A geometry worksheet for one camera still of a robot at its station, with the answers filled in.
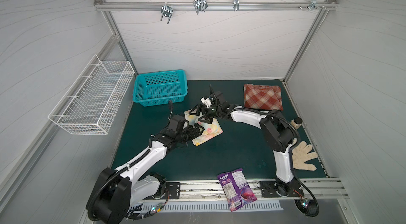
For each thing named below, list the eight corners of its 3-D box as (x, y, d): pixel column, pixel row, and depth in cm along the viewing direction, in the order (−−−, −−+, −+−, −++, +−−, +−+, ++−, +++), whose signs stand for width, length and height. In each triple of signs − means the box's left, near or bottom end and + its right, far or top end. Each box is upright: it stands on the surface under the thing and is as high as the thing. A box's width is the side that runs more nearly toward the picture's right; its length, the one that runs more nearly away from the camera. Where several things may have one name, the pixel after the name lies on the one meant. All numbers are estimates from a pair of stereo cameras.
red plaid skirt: (245, 110, 105) (246, 108, 102) (241, 86, 118) (241, 84, 116) (286, 110, 105) (288, 108, 102) (277, 86, 119) (278, 84, 116)
